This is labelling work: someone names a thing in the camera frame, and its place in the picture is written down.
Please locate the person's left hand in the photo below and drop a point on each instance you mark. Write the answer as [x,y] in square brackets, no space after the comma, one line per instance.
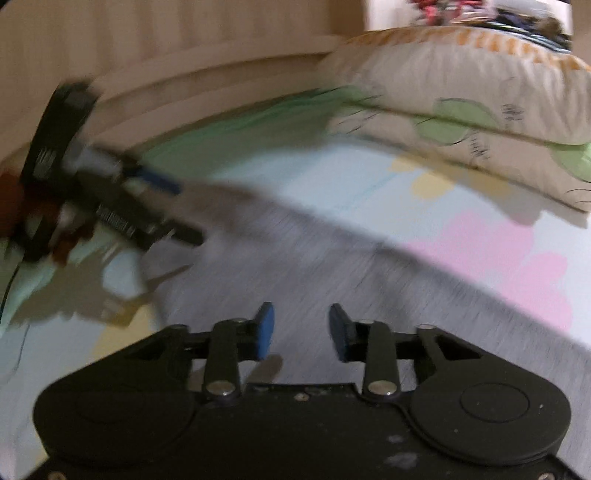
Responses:
[69,244]

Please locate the pastel floral bed sheet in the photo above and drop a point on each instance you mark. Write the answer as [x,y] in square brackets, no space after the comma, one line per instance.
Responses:
[485,258]

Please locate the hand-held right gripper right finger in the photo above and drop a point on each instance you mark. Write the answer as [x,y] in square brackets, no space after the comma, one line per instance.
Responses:
[338,332]

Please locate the cream pillow with green print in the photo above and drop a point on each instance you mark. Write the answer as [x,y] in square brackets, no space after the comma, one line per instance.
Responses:
[461,78]

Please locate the colourful cloth pile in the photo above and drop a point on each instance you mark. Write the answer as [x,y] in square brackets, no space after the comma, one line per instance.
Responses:
[461,14]

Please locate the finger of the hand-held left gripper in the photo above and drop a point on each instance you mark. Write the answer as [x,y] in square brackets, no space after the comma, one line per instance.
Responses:
[157,181]
[182,233]

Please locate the beige wooden bed headboard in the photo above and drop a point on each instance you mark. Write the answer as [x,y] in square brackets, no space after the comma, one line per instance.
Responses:
[184,55]

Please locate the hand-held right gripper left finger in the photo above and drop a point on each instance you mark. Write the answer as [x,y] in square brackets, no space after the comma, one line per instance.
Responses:
[265,330]

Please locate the grey pants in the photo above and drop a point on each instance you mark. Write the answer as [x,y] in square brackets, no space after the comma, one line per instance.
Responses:
[323,286]

